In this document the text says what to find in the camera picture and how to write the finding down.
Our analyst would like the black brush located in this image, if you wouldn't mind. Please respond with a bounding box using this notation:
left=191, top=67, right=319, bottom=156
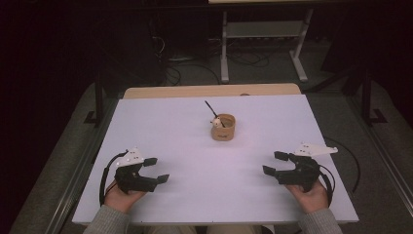
left=204, top=99, right=227, bottom=129

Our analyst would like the black floor cable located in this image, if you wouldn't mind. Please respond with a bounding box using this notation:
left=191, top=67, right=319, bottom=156
left=227, top=49, right=271, bottom=69
left=164, top=61, right=222, bottom=87

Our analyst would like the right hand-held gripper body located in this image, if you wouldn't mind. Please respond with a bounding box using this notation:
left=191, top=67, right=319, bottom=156
left=274, top=141, right=339, bottom=193

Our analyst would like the person's right hand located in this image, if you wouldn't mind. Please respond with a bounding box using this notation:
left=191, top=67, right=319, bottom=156
left=285, top=178, right=330, bottom=215

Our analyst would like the wooden pen holder with figure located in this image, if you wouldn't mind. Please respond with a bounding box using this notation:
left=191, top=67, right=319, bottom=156
left=209, top=113, right=237, bottom=142

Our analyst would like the person's left hand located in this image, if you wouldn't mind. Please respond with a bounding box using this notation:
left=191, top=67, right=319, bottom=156
left=103, top=180, right=148, bottom=215

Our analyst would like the white board sheet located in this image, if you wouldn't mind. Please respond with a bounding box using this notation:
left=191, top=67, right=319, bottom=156
left=71, top=95, right=359, bottom=226

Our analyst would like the thin black cable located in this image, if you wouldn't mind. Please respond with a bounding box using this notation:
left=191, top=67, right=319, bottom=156
left=324, top=136, right=361, bottom=195

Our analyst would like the wooden table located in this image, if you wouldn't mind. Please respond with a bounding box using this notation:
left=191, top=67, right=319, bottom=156
left=123, top=83, right=302, bottom=99

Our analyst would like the black metal stand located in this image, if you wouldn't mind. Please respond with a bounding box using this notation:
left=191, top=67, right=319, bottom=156
left=360, top=67, right=389, bottom=128
left=83, top=72, right=105, bottom=128

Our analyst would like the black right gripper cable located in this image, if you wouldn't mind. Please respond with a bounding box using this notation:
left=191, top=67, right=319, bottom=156
left=319, top=164, right=336, bottom=208

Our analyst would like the white metal desk frame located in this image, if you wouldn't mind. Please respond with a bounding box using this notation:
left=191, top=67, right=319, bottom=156
left=219, top=8, right=315, bottom=84

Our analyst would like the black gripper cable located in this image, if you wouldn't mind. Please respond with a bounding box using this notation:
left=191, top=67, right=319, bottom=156
left=319, top=164, right=336, bottom=208
left=98, top=149, right=130, bottom=207

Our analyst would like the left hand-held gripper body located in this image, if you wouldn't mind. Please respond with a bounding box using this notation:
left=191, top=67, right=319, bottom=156
left=113, top=146, right=161, bottom=195

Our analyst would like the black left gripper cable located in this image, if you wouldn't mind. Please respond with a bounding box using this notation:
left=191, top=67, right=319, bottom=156
left=98, top=149, right=130, bottom=207

